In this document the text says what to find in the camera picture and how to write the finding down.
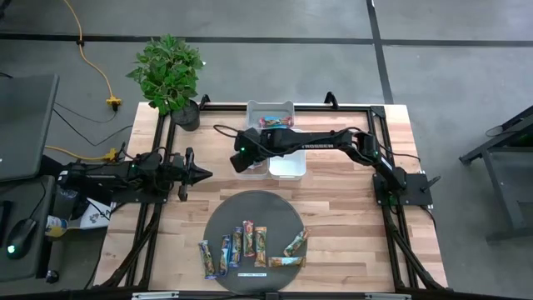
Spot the white paper bag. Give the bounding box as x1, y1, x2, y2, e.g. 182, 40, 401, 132
77, 197, 113, 231

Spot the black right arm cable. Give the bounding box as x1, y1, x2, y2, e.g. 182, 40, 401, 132
212, 123, 251, 143

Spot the red chocolate chip granola bar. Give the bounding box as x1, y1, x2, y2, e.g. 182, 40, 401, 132
258, 115, 294, 129

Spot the yellow white bottle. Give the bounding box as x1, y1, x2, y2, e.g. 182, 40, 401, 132
44, 214, 69, 238

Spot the blue oatmeal raisin granola bar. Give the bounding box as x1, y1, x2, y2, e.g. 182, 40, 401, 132
218, 233, 232, 278
229, 226, 244, 268
197, 239, 218, 281

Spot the black computer mouse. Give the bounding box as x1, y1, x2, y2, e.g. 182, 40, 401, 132
5, 217, 38, 261

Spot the dark grey round woven mat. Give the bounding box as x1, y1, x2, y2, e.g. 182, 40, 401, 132
202, 190, 308, 295

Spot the yellow extension cable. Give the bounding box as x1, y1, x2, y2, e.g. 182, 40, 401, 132
43, 144, 119, 163
61, 0, 123, 113

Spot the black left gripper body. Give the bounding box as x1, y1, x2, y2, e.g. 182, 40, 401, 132
160, 146, 196, 203

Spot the black metal stand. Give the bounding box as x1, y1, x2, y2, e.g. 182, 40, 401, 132
458, 103, 533, 243

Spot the dark grey monitor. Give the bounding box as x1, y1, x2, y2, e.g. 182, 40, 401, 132
0, 73, 60, 183

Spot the green leafy plant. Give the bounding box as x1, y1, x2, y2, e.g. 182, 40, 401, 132
125, 32, 206, 118

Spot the silver mounting bracket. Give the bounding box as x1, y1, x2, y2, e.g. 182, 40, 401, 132
364, 292, 412, 300
131, 291, 181, 300

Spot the black plant pot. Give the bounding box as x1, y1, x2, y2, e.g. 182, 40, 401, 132
170, 98, 202, 133

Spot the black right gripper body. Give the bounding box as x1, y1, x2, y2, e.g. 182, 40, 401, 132
235, 127, 272, 164

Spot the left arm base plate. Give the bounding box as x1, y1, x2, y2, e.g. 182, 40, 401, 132
110, 182, 168, 205

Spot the dark grey desk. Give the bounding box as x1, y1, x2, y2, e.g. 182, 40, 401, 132
0, 173, 57, 284

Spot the black aluminium table frame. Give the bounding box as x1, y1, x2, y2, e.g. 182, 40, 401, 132
93, 90, 450, 293

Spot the thin black floor cable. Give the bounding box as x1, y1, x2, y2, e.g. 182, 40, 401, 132
52, 107, 134, 148

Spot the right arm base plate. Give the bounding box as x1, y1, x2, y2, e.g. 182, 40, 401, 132
371, 172, 441, 208

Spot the black keyboard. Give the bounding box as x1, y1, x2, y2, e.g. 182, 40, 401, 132
0, 199, 14, 248

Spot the clear plastic bin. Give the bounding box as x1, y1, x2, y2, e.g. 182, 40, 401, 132
233, 147, 271, 181
245, 99, 296, 131

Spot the white plastic bin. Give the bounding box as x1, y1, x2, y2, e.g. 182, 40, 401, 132
267, 128, 308, 182

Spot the green orange snack wrapper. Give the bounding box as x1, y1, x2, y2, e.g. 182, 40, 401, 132
242, 219, 256, 258

